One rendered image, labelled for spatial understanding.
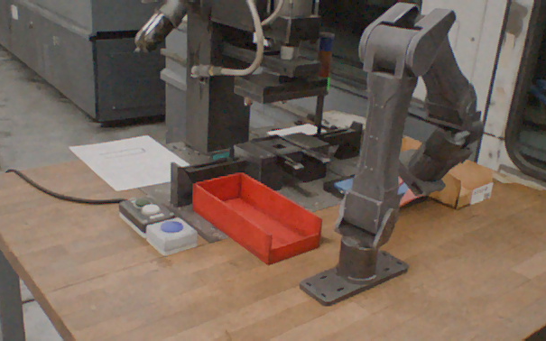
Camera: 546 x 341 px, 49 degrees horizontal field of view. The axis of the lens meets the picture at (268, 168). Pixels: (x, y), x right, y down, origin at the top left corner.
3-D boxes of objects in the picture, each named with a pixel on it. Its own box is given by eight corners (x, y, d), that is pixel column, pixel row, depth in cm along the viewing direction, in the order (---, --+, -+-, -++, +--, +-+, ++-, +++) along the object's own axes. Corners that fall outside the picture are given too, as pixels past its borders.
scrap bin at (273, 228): (268, 265, 103) (270, 235, 100) (191, 210, 121) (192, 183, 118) (319, 247, 110) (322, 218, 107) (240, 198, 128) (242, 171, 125)
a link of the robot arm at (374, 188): (362, 216, 103) (392, 23, 92) (395, 230, 99) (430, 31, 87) (340, 226, 98) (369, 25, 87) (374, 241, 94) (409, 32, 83)
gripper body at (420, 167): (410, 153, 122) (430, 129, 118) (441, 191, 118) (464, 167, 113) (389, 159, 118) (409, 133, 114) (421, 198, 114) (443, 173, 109)
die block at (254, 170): (258, 195, 129) (260, 163, 126) (232, 179, 136) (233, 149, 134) (326, 178, 141) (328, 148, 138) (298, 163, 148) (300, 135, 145)
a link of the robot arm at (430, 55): (441, 92, 114) (393, -17, 90) (486, 103, 108) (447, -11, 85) (411, 146, 111) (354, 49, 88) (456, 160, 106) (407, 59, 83)
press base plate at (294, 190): (209, 256, 110) (210, 243, 109) (98, 167, 146) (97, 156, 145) (431, 186, 148) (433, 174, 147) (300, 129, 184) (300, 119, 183)
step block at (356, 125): (341, 160, 152) (345, 126, 149) (333, 156, 155) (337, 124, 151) (359, 155, 156) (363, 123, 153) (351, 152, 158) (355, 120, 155)
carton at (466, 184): (455, 213, 129) (461, 179, 126) (369, 174, 147) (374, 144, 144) (489, 200, 136) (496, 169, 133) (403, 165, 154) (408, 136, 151)
